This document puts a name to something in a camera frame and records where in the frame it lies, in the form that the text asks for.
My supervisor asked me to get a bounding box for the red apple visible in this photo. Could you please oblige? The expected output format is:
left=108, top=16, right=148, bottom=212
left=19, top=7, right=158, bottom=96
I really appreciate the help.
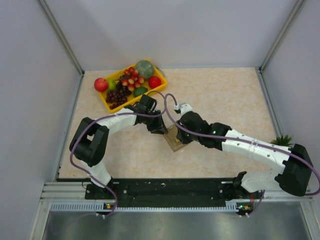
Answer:
left=94, top=77, right=109, bottom=93

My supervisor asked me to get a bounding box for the green lime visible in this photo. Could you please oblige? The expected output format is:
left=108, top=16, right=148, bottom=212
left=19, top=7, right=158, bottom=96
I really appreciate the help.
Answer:
left=133, top=86, right=148, bottom=98

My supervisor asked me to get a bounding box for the green apple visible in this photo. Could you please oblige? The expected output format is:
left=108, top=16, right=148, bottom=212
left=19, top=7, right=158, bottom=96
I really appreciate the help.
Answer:
left=107, top=78, right=117, bottom=92

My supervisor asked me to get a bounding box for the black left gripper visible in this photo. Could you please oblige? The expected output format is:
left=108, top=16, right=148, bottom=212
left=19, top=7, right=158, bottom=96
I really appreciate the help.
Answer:
left=143, top=109, right=167, bottom=135

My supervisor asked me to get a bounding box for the red tomato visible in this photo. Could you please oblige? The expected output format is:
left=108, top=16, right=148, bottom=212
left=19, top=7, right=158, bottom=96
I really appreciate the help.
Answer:
left=148, top=76, right=162, bottom=89

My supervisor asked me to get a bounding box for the yellow plastic fruit tray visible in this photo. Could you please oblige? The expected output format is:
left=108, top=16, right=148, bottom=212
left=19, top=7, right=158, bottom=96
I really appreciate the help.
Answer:
left=93, top=59, right=168, bottom=113

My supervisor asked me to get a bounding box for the dark purple grape bunch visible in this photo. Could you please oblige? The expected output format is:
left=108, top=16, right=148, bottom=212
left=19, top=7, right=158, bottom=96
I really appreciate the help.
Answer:
left=105, top=81, right=132, bottom=110

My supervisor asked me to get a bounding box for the green netted melon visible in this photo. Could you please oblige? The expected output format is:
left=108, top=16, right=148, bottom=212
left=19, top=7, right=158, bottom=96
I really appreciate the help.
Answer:
left=134, top=60, right=155, bottom=80

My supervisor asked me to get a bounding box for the brown cardboard express box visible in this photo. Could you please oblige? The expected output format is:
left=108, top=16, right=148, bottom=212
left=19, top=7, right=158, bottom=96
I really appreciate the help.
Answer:
left=163, top=125, right=188, bottom=152

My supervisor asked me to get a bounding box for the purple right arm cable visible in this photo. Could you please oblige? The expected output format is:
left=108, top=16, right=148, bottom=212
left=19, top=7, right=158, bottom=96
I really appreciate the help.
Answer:
left=163, top=93, right=320, bottom=217

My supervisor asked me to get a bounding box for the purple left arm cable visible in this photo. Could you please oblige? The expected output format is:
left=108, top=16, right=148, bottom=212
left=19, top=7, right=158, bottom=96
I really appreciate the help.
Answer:
left=69, top=91, right=166, bottom=218

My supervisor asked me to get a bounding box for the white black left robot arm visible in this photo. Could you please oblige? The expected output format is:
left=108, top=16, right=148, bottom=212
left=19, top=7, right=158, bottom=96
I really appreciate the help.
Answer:
left=69, top=94, right=168, bottom=199

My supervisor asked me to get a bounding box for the toy pineapple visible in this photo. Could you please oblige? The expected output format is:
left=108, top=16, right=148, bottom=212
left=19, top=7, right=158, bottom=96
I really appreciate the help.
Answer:
left=270, top=134, right=293, bottom=147

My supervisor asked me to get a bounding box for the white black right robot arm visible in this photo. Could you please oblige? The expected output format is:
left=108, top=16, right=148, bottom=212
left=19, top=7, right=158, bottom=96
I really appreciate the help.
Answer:
left=177, top=110, right=313, bottom=198

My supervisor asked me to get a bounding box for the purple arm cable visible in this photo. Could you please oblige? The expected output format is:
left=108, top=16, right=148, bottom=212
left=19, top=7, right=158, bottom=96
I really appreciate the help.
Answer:
left=69, top=91, right=166, bottom=218
left=163, top=93, right=320, bottom=217

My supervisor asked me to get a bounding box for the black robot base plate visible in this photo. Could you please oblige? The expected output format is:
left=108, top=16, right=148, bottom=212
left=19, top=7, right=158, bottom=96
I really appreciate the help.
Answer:
left=85, top=177, right=262, bottom=208

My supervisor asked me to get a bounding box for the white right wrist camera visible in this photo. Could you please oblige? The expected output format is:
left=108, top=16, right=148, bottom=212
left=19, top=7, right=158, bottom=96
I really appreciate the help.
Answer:
left=173, top=102, right=193, bottom=116

